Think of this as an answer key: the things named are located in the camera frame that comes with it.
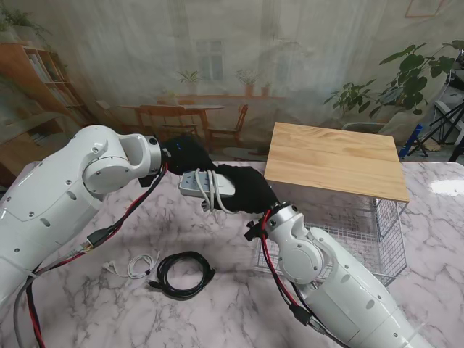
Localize white power strip with cord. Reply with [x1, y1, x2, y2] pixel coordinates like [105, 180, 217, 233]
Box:
[177, 168, 236, 214]

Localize wire rack with wooden top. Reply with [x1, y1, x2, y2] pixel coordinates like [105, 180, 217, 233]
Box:
[263, 122, 410, 287]

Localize black cable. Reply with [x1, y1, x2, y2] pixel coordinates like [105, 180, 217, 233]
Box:
[147, 251, 218, 300]

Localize white coiled thin cable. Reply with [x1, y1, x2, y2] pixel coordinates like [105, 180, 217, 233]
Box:
[102, 248, 162, 279]

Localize printed cafe scene backdrop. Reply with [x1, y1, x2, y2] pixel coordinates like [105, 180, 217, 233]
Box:
[0, 0, 464, 164]

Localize red black left arm cables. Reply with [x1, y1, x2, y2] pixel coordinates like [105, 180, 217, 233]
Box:
[12, 162, 171, 348]

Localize small blue black stand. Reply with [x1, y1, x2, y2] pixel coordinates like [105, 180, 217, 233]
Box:
[398, 124, 431, 157]

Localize red black right arm cables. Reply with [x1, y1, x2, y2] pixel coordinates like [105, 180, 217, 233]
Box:
[244, 208, 349, 341]

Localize black tripod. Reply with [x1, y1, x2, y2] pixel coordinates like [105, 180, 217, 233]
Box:
[429, 96, 464, 162]

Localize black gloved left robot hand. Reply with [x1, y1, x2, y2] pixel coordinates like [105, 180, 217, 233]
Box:
[161, 136, 218, 177]

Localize white wire mesh drawer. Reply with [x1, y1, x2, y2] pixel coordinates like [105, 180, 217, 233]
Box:
[253, 217, 398, 289]

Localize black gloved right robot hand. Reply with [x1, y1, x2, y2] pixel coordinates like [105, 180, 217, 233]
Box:
[208, 163, 280, 215]

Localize red black arm cables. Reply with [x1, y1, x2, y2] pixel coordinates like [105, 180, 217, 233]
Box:
[244, 208, 349, 341]
[12, 162, 171, 348]

